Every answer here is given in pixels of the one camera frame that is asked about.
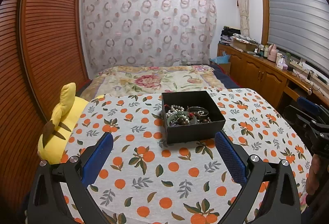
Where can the wooden louvered wardrobe door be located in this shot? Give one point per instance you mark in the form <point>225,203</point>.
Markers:
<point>40,52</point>

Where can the silver bangle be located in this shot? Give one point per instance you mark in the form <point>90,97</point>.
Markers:
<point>198,112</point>

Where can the floral bed blanket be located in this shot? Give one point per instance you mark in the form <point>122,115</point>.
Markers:
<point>127,80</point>

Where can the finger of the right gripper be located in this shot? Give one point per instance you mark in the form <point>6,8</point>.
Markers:
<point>295,116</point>
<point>308,105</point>

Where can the black open jewelry box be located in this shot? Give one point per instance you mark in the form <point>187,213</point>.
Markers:
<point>205,128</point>

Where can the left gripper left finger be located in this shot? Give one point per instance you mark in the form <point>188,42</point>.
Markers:
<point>47,203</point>

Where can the pink bottle on cabinet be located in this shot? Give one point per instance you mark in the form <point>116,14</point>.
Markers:
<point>272,53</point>

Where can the person's right hand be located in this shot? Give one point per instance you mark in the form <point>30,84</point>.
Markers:
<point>318,165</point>

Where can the yellow plush toy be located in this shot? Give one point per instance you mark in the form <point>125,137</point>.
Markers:
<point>57,131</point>

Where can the pink circle patterned curtain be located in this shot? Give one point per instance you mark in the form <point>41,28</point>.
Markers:
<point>149,33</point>

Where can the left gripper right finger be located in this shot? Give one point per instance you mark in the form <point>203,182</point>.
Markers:
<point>280,203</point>

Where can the orange print white cloth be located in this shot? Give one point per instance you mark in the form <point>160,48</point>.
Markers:
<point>147,180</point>

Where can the wooden sideboard cabinet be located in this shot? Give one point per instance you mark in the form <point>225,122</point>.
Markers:
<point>278,87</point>

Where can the grey window blind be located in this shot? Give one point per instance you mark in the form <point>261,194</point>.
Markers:
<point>300,27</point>

